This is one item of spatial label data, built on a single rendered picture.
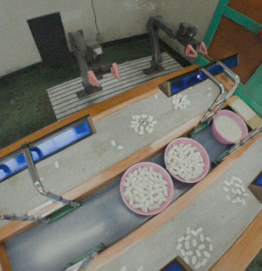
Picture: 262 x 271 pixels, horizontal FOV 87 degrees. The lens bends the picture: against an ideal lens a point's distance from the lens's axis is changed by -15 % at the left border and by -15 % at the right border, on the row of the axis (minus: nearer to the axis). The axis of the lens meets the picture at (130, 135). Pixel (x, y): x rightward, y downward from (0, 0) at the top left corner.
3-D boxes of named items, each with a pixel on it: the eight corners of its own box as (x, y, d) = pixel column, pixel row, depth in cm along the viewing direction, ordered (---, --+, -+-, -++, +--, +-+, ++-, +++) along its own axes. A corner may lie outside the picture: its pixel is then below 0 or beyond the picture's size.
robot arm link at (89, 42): (103, 43, 67) (93, 32, 72) (85, 48, 65) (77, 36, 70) (104, 63, 78) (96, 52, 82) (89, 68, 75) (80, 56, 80)
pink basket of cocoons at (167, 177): (111, 183, 86) (110, 178, 78) (149, 159, 95) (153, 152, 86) (137, 225, 76) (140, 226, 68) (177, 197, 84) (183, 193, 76)
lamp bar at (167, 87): (157, 87, 73) (160, 75, 67) (227, 59, 93) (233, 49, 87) (168, 98, 70) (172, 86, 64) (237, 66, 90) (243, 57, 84)
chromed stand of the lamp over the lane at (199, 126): (171, 118, 111) (195, 65, 72) (190, 107, 117) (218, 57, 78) (189, 138, 103) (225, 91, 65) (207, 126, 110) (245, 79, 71)
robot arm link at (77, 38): (98, 48, 76) (79, 26, 88) (81, 53, 73) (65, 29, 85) (99, 67, 87) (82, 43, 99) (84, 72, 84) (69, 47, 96)
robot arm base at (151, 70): (166, 62, 131) (161, 58, 134) (147, 68, 126) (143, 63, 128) (164, 69, 138) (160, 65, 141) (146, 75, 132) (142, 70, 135)
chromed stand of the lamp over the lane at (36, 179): (36, 192, 80) (-26, 165, 41) (67, 175, 86) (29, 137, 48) (49, 224, 73) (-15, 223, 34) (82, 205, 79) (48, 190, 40)
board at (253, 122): (225, 101, 111) (225, 100, 110) (234, 95, 116) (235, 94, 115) (257, 134, 98) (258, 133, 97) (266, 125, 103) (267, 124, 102)
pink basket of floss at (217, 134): (207, 143, 102) (214, 136, 94) (207, 113, 116) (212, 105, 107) (241, 152, 101) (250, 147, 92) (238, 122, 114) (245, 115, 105)
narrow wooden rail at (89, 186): (2, 233, 69) (-13, 233, 60) (226, 101, 127) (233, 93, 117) (5, 242, 67) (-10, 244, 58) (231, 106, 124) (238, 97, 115)
